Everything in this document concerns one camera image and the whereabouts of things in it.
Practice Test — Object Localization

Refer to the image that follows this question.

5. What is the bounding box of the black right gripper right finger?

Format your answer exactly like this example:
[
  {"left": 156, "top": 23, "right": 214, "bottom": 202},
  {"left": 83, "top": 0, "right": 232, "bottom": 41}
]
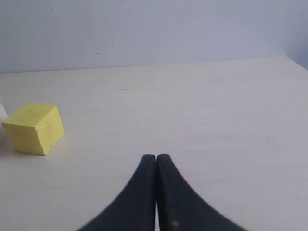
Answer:
[{"left": 156, "top": 154, "right": 245, "bottom": 231}]

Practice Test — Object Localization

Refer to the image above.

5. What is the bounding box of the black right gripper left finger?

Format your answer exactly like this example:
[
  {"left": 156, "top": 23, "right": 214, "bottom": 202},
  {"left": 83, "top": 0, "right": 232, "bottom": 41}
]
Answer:
[{"left": 80, "top": 154, "right": 156, "bottom": 231}]

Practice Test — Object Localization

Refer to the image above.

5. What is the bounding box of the yellow foam cube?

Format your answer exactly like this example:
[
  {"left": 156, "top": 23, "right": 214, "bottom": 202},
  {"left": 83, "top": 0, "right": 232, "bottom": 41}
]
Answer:
[{"left": 2, "top": 103, "right": 65, "bottom": 155}]

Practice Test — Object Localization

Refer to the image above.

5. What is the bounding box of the large wooden cube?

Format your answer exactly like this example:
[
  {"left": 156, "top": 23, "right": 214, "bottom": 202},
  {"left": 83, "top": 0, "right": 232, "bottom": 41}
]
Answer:
[{"left": 0, "top": 102, "right": 8, "bottom": 144}]

